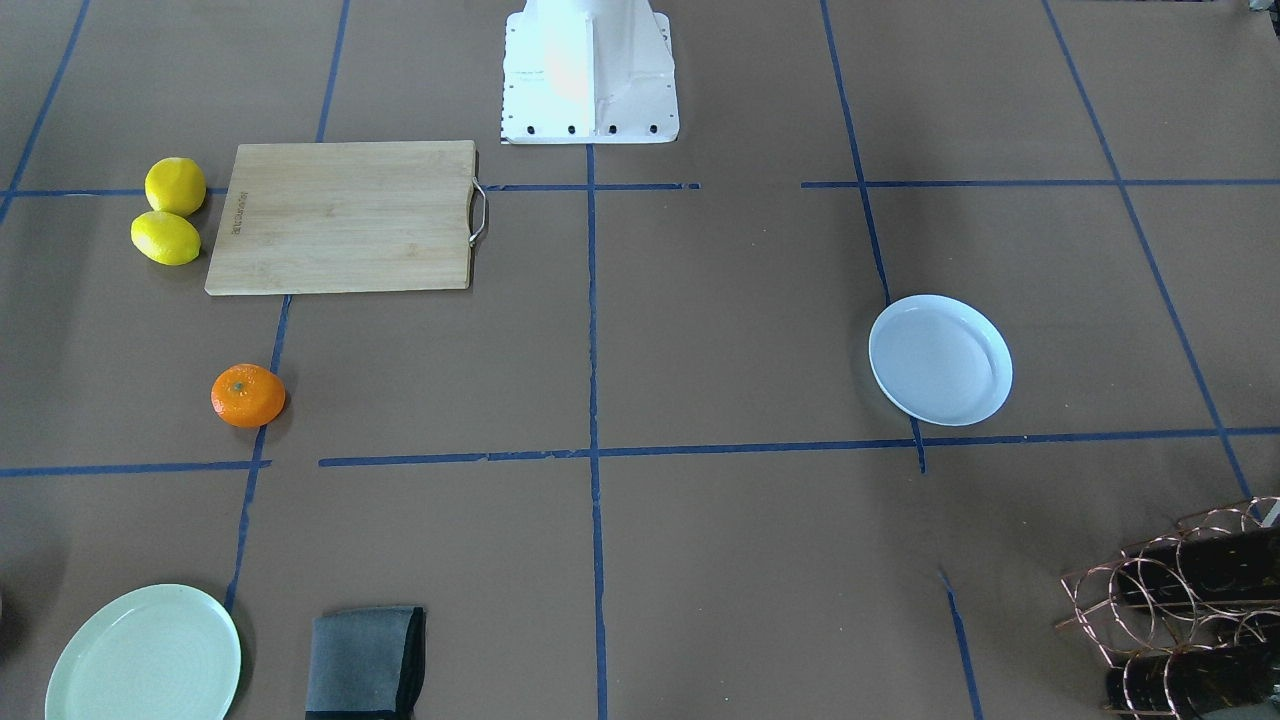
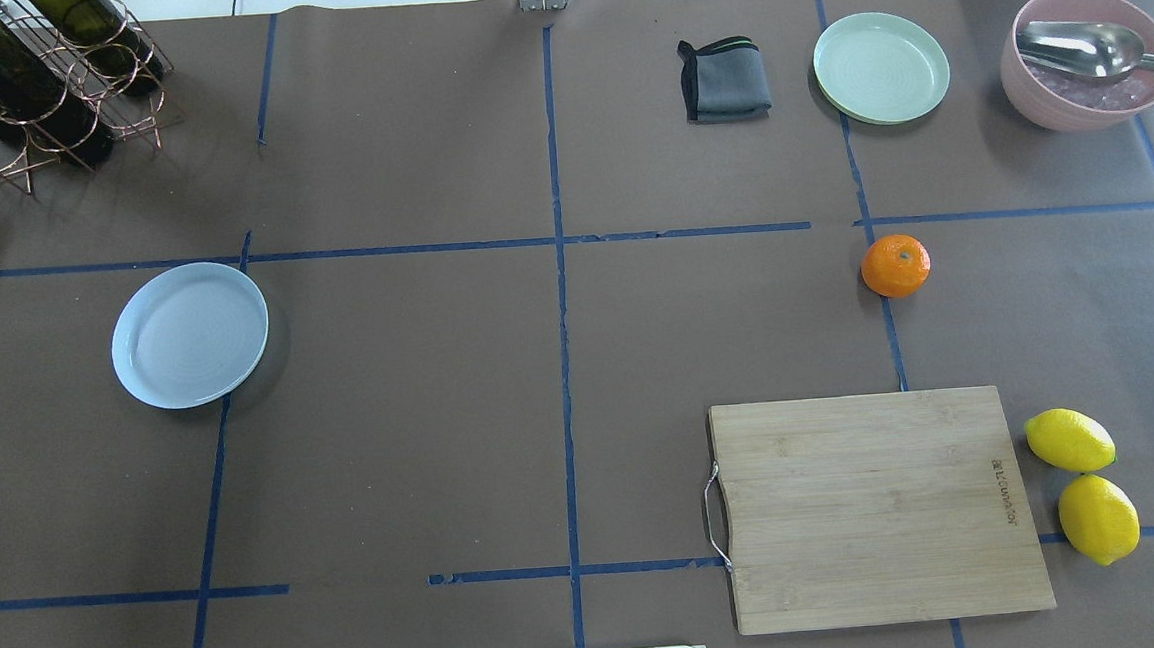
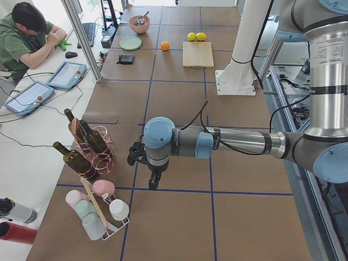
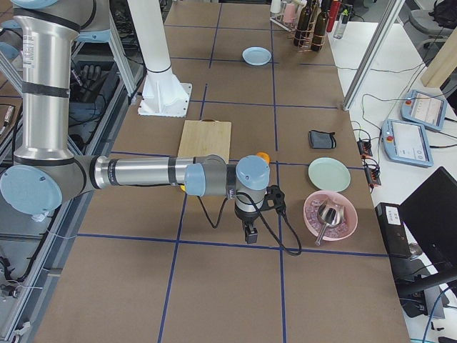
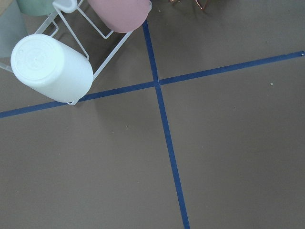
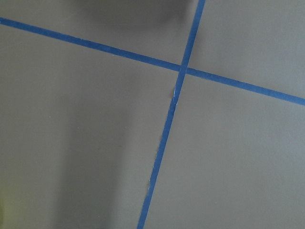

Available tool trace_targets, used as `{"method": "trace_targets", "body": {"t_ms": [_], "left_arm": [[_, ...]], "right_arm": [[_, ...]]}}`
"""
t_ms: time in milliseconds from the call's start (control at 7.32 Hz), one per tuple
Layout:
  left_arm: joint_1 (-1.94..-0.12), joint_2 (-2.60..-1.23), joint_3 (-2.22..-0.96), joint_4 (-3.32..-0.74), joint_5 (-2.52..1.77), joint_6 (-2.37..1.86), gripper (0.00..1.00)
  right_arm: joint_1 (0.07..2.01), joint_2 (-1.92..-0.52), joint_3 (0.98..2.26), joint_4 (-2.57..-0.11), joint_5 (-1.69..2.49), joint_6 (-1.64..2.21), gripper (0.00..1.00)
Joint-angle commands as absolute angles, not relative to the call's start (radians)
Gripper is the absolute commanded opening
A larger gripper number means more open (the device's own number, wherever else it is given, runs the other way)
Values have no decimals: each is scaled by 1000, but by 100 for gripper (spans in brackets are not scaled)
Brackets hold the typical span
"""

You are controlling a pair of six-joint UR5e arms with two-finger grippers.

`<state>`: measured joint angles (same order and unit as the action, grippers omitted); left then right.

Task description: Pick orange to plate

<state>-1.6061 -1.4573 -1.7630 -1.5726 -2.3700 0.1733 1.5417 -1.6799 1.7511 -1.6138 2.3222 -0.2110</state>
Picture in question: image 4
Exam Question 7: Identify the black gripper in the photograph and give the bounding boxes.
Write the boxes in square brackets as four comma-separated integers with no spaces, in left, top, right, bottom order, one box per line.
[235,205,258,244]

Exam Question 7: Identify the light blue plate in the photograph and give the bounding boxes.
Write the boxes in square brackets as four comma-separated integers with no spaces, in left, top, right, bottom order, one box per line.
[242,46,271,66]

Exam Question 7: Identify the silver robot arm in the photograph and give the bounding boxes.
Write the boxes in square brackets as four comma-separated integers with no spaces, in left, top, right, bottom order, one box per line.
[1,1,270,244]

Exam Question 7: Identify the light green plate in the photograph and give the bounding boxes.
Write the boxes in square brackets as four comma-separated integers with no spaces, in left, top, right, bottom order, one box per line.
[308,157,351,192]

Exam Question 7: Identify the pink bowl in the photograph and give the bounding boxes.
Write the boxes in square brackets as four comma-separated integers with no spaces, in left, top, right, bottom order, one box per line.
[303,190,358,242]

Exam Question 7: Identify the orange fruit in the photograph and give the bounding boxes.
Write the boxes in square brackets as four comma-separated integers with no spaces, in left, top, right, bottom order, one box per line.
[256,151,271,164]

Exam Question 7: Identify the metal scoop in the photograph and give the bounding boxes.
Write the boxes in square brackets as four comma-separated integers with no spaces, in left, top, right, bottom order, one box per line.
[315,199,345,246]

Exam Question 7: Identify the wooden cutting board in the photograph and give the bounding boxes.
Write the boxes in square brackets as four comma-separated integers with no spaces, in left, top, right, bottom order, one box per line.
[178,120,232,163]

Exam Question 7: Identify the grey folded cloth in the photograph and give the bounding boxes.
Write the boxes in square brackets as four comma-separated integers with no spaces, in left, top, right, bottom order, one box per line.
[308,130,336,149]

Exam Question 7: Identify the black small computer box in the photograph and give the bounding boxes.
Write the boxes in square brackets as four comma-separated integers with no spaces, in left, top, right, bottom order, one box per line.
[375,202,411,259]

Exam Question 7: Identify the black computer monitor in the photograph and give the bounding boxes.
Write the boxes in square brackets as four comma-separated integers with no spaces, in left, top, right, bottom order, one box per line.
[400,166,456,269]

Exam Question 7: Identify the teach pendant near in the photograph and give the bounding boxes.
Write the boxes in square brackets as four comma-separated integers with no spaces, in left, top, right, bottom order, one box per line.
[381,119,433,167]

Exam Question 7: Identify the teach pendant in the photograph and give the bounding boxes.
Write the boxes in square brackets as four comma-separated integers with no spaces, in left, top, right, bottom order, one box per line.
[381,119,433,167]
[401,90,448,131]

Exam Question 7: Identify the dark wine bottle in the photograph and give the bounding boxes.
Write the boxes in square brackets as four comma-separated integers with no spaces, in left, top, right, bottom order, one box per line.
[311,0,331,52]
[293,1,312,46]

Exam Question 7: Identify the teach pendant far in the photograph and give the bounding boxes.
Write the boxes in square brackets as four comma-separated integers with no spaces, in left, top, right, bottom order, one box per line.
[401,90,448,131]

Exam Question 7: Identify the grey water bottle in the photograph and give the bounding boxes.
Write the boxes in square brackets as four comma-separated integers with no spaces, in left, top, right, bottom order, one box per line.
[333,9,349,39]

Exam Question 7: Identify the red bottle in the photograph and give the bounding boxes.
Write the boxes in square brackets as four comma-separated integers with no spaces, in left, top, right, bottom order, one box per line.
[326,0,342,33]

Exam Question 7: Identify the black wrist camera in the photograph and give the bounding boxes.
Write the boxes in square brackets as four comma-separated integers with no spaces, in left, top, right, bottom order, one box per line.
[261,185,286,214]

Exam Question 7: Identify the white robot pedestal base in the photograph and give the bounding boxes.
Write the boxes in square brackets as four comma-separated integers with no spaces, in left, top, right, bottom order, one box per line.
[128,0,192,118]

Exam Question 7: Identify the copper wire bottle rack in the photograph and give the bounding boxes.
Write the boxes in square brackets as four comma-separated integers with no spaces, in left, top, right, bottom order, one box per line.
[297,1,322,51]

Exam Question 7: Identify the aluminium frame post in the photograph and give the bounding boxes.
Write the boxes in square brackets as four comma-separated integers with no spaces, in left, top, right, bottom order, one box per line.
[342,0,405,111]

